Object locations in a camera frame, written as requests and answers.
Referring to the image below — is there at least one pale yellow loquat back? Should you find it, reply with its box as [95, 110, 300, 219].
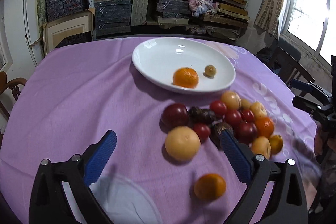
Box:
[249, 102, 268, 120]

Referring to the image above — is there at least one small orange tangerine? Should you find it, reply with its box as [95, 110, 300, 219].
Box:
[255, 117, 275, 138]

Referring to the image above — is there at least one small yellow orange fruit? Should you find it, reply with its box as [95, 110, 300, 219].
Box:
[269, 135, 284, 155]

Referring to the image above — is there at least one small red cherry tomato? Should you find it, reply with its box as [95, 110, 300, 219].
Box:
[240, 109, 255, 123]

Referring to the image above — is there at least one pale yellow spotted loquat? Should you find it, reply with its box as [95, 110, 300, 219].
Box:
[251, 136, 271, 160]

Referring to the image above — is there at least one small dark red plum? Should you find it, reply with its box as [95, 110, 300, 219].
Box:
[235, 122, 257, 145]

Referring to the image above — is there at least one striped pepino melon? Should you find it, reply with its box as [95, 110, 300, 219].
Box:
[221, 90, 242, 110]

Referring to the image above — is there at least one orange round persimmon fruit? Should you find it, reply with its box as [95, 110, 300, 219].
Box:
[194, 173, 227, 201]

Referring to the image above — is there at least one red cherry tomato back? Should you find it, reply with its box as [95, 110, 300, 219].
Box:
[210, 100, 227, 118]

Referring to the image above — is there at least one red cherry tomato front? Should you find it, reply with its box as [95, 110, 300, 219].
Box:
[193, 123, 211, 143]

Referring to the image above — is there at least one dark purple oblong fruit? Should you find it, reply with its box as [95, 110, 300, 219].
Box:
[188, 107, 217, 125]

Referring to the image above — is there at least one large orange tangerine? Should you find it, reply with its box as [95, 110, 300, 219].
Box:
[173, 67, 199, 89]

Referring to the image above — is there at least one large yellow pear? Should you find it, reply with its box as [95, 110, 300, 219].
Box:
[164, 126, 201, 162]

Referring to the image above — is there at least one large dark red plum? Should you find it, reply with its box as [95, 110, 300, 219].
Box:
[161, 103, 189, 128]

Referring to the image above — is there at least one dark wooden chair right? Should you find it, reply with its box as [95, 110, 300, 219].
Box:
[256, 38, 315, 89]

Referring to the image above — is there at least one window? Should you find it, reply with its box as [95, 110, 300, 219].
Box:
[281, 0, 335, 66]

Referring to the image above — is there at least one purple tablecloth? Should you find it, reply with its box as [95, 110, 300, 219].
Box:
[0, 36, 322, 224]

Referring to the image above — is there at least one wooden chair left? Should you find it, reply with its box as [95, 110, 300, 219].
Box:
[0, 70, 29, 119]

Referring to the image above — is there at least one pink crumpled cloth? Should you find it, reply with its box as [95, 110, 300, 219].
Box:
[188, 0, 219, 18]

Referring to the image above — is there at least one cardboard framed picture box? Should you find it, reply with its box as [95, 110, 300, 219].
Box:
[43, 8, 96, 56]

